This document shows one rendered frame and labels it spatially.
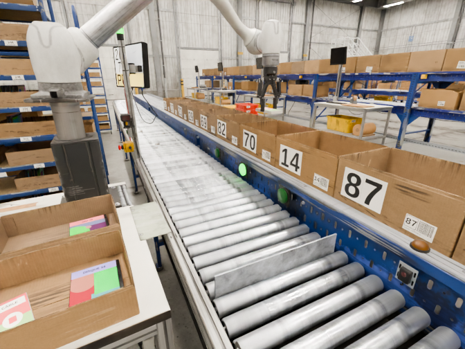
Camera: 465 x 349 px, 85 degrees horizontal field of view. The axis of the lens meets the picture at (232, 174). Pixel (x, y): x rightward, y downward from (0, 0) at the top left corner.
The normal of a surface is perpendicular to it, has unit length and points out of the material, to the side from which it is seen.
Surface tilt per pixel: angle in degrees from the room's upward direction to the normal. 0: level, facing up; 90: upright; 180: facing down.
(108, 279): 0
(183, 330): 0
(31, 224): 89
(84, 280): 0
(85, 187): 90
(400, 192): 90
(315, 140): 89
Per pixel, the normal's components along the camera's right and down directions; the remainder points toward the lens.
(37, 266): 0.49, 0.29
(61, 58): 0.73, 0.25
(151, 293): 0.00, -0.93
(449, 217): -0.90, 0.17
